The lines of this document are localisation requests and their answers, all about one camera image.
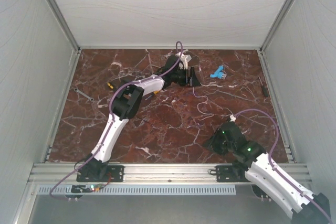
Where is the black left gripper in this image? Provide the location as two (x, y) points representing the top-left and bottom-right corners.
(172, 68), (201, 88)

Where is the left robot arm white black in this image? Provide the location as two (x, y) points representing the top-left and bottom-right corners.
(77, 54), (201, 181)

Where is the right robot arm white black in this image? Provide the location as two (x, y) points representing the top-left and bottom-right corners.
(203, 122), (332, 223)

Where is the blue plastic connector piece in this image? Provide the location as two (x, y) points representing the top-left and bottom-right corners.
(209, 66), (227, 80)

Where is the dark screwdriver right edge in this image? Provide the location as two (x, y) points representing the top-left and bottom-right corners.
(258, 76), (269, 98)

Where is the small grey wrench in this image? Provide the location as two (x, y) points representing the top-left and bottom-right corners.
(74, 88), (94, 101)

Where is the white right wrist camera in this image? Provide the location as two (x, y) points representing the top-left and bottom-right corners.
(229, 114), (236, 122)

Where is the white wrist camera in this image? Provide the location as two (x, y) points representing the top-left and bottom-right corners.
(229, 114), (236, 122)
(176, 54), (192, 70)

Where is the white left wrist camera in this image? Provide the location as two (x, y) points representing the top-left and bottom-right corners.
(176, 54), (192, 70)

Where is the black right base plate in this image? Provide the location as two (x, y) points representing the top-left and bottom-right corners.
(215, 165), (248, 183)

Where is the orange handled screwdriver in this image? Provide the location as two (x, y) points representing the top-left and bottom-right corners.
(145, 90), (160, 101)

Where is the aluminium corner post left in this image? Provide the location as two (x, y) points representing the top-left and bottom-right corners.
(46, 0), (80, 51)

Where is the aluminium corner post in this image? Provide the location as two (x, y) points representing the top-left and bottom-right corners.
(46, 0), (80, 51)
(259, 0), (295, 52)

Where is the aluminium corner post right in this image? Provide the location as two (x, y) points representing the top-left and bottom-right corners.
(259, 0), (295, 52)

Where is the aluminium front rail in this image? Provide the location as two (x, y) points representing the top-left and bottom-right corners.
(28, 162), (313, 186)

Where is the grey slotted cable duct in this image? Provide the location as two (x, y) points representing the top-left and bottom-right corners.
(36, 184), (237, 196)

